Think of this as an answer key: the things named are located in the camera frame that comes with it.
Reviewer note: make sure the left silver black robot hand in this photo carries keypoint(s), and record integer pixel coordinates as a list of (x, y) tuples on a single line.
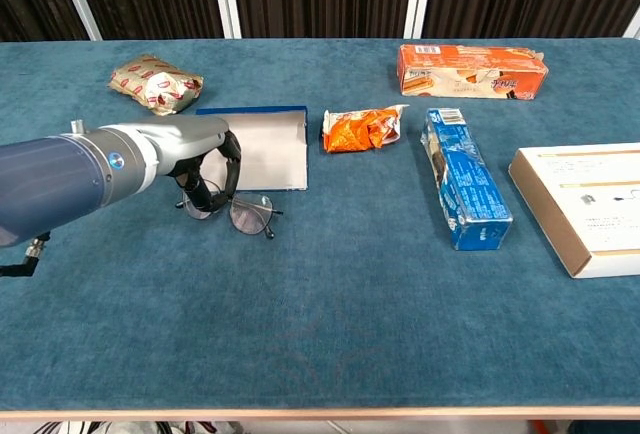
[(195, 134)]

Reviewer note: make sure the white and blue box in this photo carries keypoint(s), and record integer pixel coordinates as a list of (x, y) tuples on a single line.
[(275, 154)]

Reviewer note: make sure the wire-frame eyeglasses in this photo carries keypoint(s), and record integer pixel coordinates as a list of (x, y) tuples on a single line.
[(250, 216)]

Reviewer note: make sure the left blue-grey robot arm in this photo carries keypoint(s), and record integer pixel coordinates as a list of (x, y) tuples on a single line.
[(50, 179)]

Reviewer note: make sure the orange cardboard biscuit box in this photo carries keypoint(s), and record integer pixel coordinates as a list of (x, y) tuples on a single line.
[(465, 69)]

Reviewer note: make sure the blue snack package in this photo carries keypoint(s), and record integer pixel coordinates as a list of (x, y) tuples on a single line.
[(470, 189)]

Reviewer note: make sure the flat white product box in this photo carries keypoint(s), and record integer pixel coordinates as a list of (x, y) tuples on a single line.
[(590, 194)]

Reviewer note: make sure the gold snack pack red print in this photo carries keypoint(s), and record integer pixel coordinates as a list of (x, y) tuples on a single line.
[(150, 84)]

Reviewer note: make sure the crumpled orange snack bag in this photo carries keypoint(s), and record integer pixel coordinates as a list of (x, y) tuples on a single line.
[(355, 134)]

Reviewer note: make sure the teal table cloth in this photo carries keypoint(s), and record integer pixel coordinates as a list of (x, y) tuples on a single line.
[(320, 304)]

